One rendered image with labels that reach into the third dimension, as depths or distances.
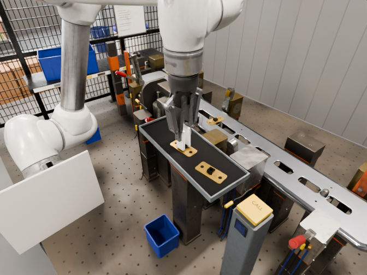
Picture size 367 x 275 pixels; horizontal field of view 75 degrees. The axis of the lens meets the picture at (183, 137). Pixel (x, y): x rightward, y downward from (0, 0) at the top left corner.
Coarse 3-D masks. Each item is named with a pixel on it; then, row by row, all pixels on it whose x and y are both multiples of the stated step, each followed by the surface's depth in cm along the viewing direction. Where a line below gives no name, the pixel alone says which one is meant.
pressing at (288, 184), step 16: (144, 80) 147; (208, 112) 118; (224, 112) 118; (208, 128) 108; (240, 128) 108; (240, 144) 99; (256, 144) 99; (272, 144) 99; (272, 160) 91; (288, 160) 91; (272, 176) 85; (288, 176) 85; (304, 176) 85; (320, 176) 85; (288, 192) 79; (304, 192) 79; (336, 192) 79; (352, 192) 80; (304, 208) 75; (320, 208) 74; (336, 208) 74; (352, 208) 74; (352, 224) 70; (352, 240) 66
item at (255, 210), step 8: (248, 200) 57; (256, 200) 57; (240, 208) 56; (248, 208) 56; (256, 208) 56; (264, 208) 56; (248, 216) 54; (256, 216) 54; (264, 216) 54; (256, 224) 53
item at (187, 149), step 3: (174, 141) 74; (171, 144) 73; (174, 144) 73; (174, 147) 72; (177, 147) 72; (186, 147) 72; (189, 147) 72; (192, 147) 72; (177, 150) 72; (180, 150) 71; (186, 150) 71; (189, 150) 71; (192, 150) 71; (195, 150) 71; (183, 153) 70; (186, 153) 70; (189, 153) 70; (192, 153) 70; (195, 153) 70; (189, 156) 69
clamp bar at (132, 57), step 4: (132, 56) 120; (136, 56) 121; (132, 60) 122; (136, 60) 122; (132, 64) 125; (136, 64) 123; (136, 68) 124; (136, 72) 126; (140, 72) 127; (136, 76) 130; (140, 76) 128
